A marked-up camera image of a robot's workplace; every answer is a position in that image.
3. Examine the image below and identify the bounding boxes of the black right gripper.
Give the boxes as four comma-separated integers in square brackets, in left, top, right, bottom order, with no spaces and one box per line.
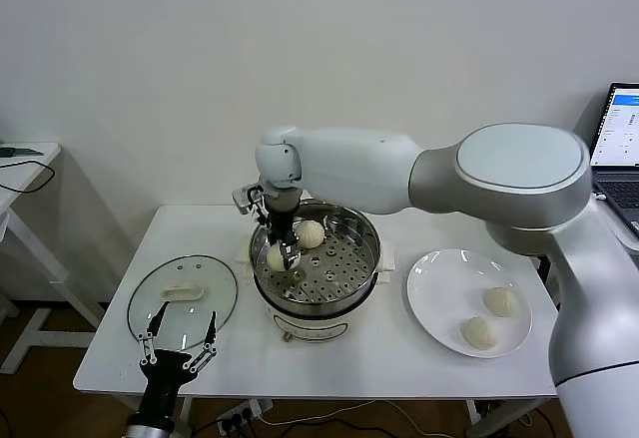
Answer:
[263,197,302,271]

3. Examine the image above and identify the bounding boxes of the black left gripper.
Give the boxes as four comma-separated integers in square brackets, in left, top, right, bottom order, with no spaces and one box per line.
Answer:
[135,300,219,412]

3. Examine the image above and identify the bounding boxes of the white steamed baozi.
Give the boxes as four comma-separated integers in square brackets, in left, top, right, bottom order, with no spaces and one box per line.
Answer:
[482,286,523,318]
[294,219,325,249]
[267,246,304,272]
[459,315,501,349]

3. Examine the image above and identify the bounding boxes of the round glass lid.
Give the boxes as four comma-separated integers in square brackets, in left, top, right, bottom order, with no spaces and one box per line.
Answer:
[126,255,239,352]

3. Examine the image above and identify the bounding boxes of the stainless steel steamer basket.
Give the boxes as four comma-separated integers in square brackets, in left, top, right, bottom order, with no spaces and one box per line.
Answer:
[248,201,381,309]

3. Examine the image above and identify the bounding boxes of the cream electric cooker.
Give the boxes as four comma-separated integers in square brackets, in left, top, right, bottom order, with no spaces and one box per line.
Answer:
[234,240,395,344]

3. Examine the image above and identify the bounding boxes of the white power strip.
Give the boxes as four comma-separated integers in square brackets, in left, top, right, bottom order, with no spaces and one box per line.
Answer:
[216,398,275,435]

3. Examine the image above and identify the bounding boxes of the white round plate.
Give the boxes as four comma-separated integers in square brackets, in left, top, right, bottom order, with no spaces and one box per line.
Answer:
[405,248,533,359]

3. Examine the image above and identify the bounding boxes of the white side table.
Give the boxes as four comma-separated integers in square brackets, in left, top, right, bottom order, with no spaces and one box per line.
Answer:
[0,143,106,375]

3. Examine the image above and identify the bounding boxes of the dark flat device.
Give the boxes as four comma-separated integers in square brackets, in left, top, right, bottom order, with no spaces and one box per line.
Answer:
[0,146,45,160]

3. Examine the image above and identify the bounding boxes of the grey open laptop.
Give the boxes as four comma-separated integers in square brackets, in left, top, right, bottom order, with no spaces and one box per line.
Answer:
[588,82,639,237]

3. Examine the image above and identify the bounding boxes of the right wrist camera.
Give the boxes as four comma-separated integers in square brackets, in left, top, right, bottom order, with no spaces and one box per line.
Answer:
[232,184,266,218]

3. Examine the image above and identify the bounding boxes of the black looped cable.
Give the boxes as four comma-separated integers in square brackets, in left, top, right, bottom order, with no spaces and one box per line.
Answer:
[0,160,55,194]

